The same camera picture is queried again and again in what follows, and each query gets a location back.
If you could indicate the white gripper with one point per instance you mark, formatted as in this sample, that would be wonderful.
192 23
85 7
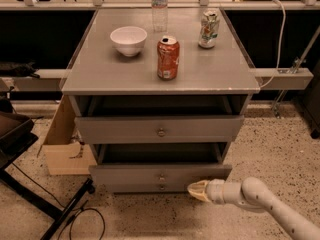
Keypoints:
216 189

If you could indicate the grey drawer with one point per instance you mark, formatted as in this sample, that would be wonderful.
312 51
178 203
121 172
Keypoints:
158 129
147 188
158 163

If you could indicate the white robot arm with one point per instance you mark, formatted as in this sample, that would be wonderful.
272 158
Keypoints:
253 195

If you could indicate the grey top drawer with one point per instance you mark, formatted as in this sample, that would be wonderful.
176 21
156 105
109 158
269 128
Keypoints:
158 129

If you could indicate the grey bottom drawer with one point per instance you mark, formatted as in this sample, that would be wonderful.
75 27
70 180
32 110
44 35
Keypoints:
147 188

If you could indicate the grey drawer cabinet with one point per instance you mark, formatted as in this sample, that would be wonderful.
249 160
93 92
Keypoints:
105 83

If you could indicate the cardboard box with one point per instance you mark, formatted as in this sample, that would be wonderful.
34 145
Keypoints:
65 152

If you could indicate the orange soda can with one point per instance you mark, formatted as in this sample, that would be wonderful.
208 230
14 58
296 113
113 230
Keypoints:
168 51

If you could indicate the white ceramic bowl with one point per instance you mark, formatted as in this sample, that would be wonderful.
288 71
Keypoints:
129 40

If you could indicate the white green soda can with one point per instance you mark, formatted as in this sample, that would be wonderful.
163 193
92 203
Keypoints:
209 28

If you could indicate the black stand base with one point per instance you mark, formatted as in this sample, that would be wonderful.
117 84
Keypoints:
57 214

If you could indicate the clear plastic water bottle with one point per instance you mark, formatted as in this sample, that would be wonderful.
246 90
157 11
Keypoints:
159 15

